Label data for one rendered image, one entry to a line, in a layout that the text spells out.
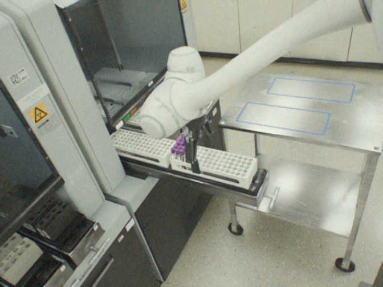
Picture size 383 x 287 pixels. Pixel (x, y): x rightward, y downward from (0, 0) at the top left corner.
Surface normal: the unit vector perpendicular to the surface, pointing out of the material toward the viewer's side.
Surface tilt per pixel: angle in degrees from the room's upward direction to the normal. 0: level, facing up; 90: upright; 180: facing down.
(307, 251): 0
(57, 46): 90
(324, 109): 0
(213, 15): 90
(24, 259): 90
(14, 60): 90
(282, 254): 0
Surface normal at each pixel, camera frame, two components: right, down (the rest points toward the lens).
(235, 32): -0.46, 0.62
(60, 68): 0.88, 0.19
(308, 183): -0.16, -0.75
